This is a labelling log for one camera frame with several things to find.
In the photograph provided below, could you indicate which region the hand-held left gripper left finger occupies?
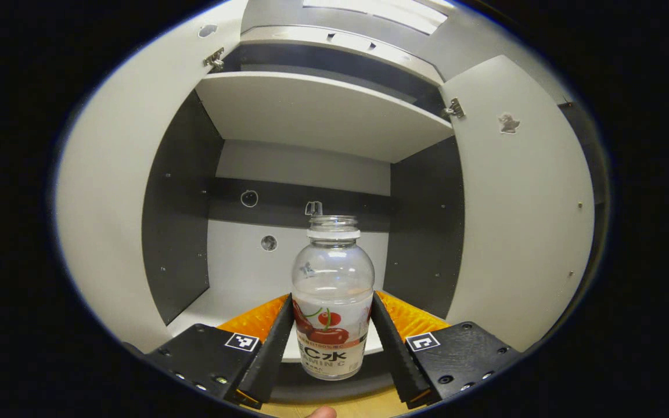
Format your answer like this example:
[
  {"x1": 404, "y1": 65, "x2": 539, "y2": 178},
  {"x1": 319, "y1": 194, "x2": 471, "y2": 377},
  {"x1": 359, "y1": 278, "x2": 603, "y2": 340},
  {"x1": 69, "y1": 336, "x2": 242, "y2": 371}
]
[{"x1": 142, "y1": 293, "x2": 294, "y2": 410}]

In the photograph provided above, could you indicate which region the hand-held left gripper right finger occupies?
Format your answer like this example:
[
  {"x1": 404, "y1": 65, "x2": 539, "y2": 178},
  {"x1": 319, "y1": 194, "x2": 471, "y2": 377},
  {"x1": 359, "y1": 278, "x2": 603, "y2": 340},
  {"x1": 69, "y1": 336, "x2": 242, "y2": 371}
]
[{"x1": 371, "y1": 290, "x2": 524, "y2": 410}]

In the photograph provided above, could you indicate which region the clear plastic bottle red label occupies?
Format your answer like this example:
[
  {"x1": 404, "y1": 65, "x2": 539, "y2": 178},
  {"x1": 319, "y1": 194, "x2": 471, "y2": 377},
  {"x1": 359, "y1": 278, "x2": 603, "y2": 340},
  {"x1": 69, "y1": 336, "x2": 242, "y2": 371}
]
[{"x1": 291, "y1": 215, "x2": 376, "y2": 381}]

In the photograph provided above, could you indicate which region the white cabinet door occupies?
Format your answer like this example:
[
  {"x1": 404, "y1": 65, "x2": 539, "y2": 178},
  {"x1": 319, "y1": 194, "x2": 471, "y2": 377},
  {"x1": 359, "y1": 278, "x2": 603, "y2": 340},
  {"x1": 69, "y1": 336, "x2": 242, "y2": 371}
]
[
  {"x1": 439, "y1": 55, "x2": 595, "y2": 352},
  {"x1": 55, "y1": 0, "x2": 248, "y2": 354}
]

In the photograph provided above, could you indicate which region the white grey cabinet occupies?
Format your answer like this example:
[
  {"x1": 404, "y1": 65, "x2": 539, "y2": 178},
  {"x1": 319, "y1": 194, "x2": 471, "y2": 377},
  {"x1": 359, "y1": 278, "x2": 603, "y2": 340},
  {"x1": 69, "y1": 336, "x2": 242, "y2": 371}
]
[{"x1": 142, "y1": 23, "x2": 466, "y2": 404}]

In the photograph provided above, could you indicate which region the white cabinet drawer front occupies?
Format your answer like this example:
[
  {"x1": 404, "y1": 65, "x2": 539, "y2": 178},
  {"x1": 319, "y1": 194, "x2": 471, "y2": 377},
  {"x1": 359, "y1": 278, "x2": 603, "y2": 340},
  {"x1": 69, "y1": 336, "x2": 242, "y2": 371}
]
[{"x1": 239, "y1": 24, "x2": 445, "y2": 87}]

